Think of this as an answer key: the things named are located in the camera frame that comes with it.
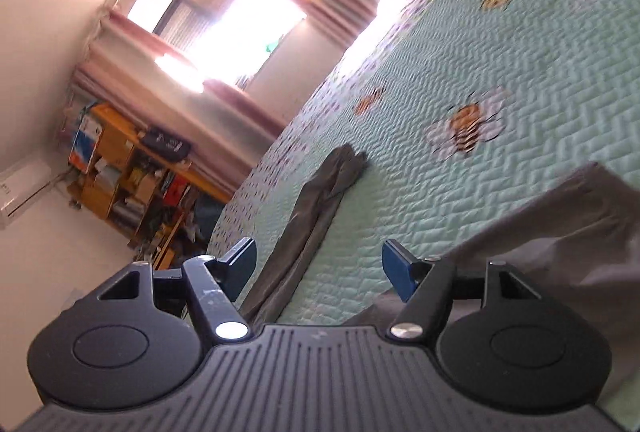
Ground window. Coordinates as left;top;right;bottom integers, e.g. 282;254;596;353
127;0;308;88

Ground white air conditioner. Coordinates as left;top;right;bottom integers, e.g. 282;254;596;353
0;162;53;230

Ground blue and orange package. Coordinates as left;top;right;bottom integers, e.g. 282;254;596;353
70;115;106;173

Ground green quilted bee bedspread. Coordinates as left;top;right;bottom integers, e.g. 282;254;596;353
207;0;640;432

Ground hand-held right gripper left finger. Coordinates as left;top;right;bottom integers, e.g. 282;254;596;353
97;237;258;345

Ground grey pants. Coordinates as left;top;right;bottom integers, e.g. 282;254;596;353
237;145;640;338

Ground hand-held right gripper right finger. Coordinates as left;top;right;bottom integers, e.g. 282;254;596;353
381;239;543;343

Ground black bag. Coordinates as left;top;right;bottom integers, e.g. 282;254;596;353
140;127;193;163

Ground wooden bookshelf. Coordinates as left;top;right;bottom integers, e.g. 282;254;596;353
65;102;236;270

